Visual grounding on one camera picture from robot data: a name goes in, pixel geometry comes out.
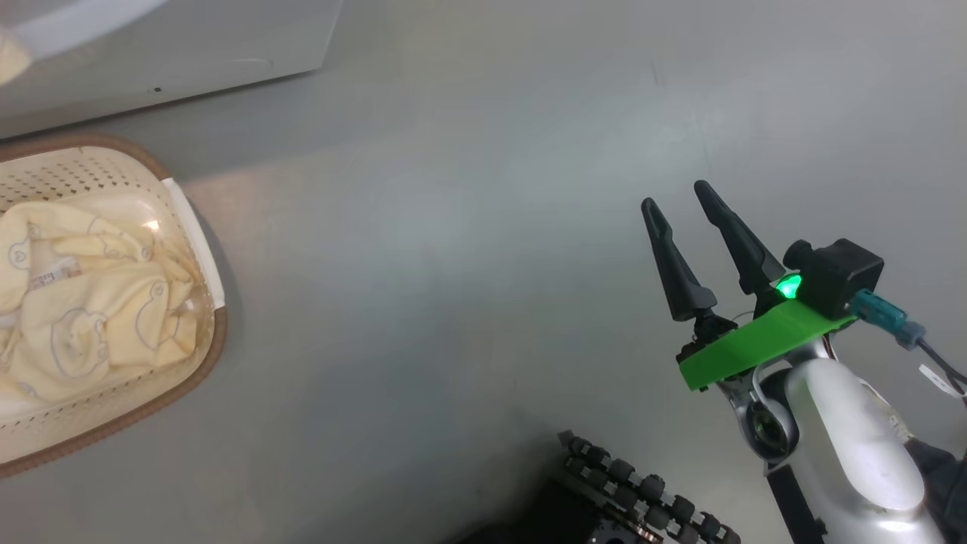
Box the black cable with teal connector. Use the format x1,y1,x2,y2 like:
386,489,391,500
850,291,967,397

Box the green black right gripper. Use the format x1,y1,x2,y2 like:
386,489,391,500
641,180,858,394

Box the pale yellow printed pants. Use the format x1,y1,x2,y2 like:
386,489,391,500
0,193,205,403

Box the white front-load washing machine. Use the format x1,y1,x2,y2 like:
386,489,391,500
0,0,344,141

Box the cream perforated laundry basket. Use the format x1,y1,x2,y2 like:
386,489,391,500
0,134,229,478

